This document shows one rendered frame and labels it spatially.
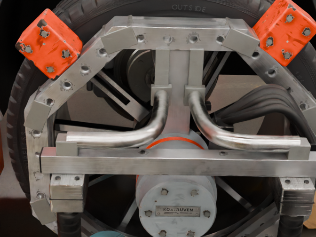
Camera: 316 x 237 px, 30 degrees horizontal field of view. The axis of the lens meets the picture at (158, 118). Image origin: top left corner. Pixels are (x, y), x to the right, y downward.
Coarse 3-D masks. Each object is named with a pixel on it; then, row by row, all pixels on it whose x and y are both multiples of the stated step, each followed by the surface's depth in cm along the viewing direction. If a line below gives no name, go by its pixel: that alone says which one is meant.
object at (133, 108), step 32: (224, 64) 112; (128, 96) 115; (64, 128) 117; (96, 128) 118; (128, 128) 119; (192, 128) 123; (288, 128) 118; (96, 192) 133; (128, 192) 141; (224, 192) 138; (256, 192) 128; (128, 224) 130; (224, 224) 128
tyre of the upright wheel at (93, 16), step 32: (64, 0) 121; (96, 0) 104; (128, 0) 104; (160, 0) 104; (192, 0) 104; (224, 0) 104; (256, 0) 105; (96, 32) 107; (32, 64) 109; (288, 64) 110
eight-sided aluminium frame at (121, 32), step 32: (128, 32) 98; (160, 32) 98; (192, 32) 98; (224, 32) 98; (96, 64) 100; (256, 64) 101; (32, 96) 107; (64, 96) 103; (32, 128) 105; (32, 160) 108; (32, 192) 112; (96, 224) 122; (256, 224) 121
